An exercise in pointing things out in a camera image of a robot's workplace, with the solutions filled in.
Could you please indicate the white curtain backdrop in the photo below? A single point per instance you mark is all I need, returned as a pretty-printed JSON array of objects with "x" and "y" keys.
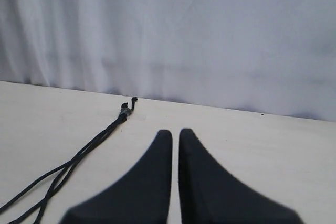
[{"x": 273, "y": 56}]

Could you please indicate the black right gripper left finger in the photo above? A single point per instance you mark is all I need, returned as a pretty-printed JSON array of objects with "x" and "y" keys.
[{"x": 142, "y": 195}]

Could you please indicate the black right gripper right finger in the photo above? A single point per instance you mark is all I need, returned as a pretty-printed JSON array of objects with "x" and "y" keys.
[{"x": 210, "y": 194}]

